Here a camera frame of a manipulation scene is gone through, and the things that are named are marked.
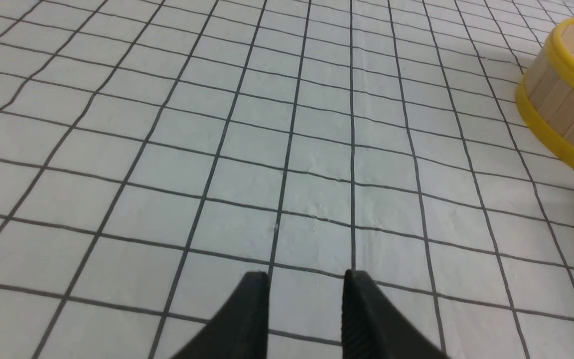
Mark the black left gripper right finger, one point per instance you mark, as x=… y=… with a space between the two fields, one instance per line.
x=373 y=328

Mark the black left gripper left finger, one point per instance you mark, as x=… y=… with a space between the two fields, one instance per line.
x=240 y=329

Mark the white grid tablecloth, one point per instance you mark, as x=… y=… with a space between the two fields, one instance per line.
x=154 y=151

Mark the yellow rimmed bamboo steamer basket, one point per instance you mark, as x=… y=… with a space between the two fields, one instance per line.
x=545 y=95

